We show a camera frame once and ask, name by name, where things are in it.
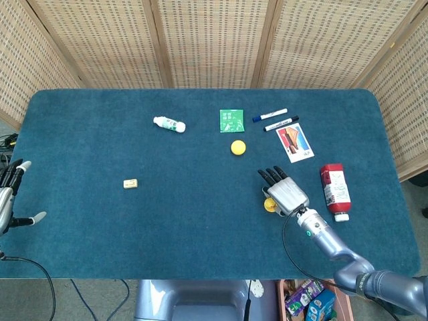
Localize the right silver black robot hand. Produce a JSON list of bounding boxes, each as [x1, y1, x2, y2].
[[257, 165, 310, 217]]

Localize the white green-label plastic bottle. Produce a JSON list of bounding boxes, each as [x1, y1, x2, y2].
[[152, 116, 187, 134]]

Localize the black power strip with cables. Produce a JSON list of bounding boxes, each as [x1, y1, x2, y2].
[[0, 132, 19, 150]]

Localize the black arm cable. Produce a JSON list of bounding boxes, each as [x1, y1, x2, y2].
[[282, 212, 401, 321], [0, 250, 57, 321]]

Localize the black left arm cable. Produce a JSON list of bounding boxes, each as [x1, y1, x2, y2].
[[0, 250, 57, 321]]

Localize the blue table cloth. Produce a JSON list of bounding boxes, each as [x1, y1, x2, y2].
[[0, 88, 422, 280]]

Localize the black-capped white marker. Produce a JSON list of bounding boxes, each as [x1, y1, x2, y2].
[[263, 115, 300, 132]]

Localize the green square packet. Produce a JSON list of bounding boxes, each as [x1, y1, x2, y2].
[[219, 108, 245, 134]]

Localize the purple carton box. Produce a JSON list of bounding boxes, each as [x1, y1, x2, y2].
[[284, 280, 324, 317]]

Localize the red white package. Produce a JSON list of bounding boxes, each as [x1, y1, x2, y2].
[[319, 163, 353, 223]]

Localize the pink storage basket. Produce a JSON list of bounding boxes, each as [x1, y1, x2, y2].
[[276, 278, 354, 321]]

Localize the blue-capped white marker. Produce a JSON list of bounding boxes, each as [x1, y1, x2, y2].
[[252, 108, 290, 124]]

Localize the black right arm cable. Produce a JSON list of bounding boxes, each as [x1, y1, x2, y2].
[[282, 212, 401, 321]]

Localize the blue carton box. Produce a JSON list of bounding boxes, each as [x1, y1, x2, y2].
[[305, 288, 337, 321]]

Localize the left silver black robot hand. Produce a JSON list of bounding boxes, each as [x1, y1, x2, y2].
[[0, 159, 47, 237]]

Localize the woven wooden folding screen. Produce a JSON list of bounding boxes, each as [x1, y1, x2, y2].
[[0, 0, 428, 183]]

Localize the picture card with white border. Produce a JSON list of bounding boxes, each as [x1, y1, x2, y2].
[[275, 122, 316, 165]]

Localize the silver-blue robot torso base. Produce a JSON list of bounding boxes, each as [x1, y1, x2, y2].
[[133, 279, 279, 321]]

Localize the blue floor cable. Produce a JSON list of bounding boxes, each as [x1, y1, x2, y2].
[[69, 279, 131, 321]]

